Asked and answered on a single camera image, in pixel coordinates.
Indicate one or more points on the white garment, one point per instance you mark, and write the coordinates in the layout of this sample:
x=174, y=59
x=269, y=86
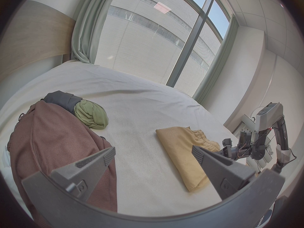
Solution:
x=6, y=157

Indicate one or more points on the brown garment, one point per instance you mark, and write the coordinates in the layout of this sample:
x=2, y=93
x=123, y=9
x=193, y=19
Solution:
x=59, y=146

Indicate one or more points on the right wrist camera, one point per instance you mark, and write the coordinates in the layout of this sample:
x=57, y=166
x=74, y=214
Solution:
x=227, y=142

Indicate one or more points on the black garment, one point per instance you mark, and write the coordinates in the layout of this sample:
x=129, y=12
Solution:
x=59, y=100

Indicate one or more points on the green garment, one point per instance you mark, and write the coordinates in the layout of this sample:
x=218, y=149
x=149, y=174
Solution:
x=92, y=115

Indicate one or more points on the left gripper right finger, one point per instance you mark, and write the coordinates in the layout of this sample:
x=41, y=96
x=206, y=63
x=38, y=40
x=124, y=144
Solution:
x=225, y=177

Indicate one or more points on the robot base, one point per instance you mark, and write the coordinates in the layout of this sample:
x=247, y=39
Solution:
x=266, y=157

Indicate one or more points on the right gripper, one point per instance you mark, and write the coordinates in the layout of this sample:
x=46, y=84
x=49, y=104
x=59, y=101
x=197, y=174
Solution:
x=231, y=154

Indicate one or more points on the window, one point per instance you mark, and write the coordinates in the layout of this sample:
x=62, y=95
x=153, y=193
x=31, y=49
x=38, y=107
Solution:
x=154, y=44

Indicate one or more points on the tan shorts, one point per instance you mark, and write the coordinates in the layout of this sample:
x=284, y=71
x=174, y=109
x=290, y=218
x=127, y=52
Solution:
x=175, y=148

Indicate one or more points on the bed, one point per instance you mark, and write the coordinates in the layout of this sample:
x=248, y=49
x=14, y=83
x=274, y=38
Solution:
x=142, y=108

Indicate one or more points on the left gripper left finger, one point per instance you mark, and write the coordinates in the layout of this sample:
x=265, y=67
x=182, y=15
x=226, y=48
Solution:
x=80, y=174

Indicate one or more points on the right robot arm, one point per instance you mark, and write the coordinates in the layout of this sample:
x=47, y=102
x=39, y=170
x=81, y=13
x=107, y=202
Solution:
x=268, y=117

